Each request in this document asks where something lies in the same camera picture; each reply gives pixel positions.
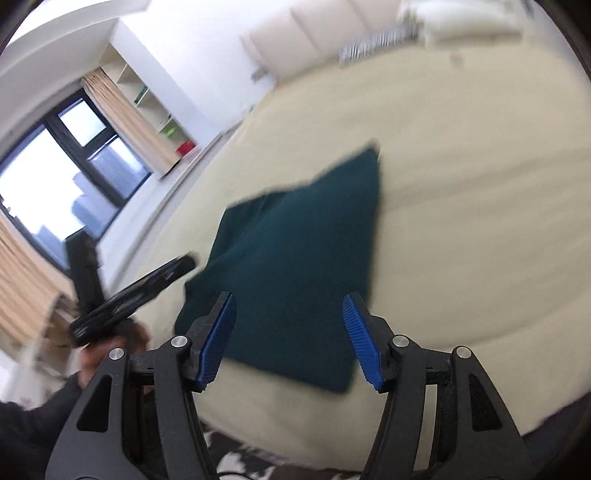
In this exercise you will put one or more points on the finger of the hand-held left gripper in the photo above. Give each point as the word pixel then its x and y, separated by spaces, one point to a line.
pixel 178 272

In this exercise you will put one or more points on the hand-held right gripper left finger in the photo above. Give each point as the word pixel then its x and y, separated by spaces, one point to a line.
pixel 217 341

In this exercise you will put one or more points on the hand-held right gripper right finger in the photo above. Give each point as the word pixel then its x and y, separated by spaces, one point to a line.
pixel 362 341

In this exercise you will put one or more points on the dark green sweater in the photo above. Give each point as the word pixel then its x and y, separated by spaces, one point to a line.
pixel 300 240

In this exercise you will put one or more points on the person's left forearm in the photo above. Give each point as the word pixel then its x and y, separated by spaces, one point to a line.
pixel 32 434

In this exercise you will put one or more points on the person's left hand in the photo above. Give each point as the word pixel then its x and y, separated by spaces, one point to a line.
pixel 90 362

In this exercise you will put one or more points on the light wooden furniture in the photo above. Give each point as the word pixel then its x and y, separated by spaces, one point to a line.
pixel 53 337

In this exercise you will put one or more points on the white window ledge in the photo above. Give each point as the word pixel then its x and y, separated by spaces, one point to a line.
pixel 152 203

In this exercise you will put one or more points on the beige curtain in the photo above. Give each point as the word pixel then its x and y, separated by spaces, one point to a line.
pixel 27 286
pixel 134 124

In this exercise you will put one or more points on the brown white patterned rug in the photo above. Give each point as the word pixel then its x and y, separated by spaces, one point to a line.
pixel 258 457

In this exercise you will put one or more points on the red box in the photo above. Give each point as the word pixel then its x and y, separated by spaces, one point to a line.
pixel 185 149

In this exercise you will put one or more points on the black framed window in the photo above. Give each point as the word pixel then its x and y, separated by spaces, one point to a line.
pixel 27 184

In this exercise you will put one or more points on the beige bed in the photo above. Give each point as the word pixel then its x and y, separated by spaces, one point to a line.
pixel 461 207

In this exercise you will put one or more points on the cream padded headboard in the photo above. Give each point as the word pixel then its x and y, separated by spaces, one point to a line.
pixel 300 41

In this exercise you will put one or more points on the zebra print pillow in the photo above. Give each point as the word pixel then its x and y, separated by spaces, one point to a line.
pixel 376 46

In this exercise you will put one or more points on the white rolled duvet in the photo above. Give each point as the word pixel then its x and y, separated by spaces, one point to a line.
pixel 461 21

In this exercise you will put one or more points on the white wall shelf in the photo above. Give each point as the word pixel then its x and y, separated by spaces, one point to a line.
pixel 152 101

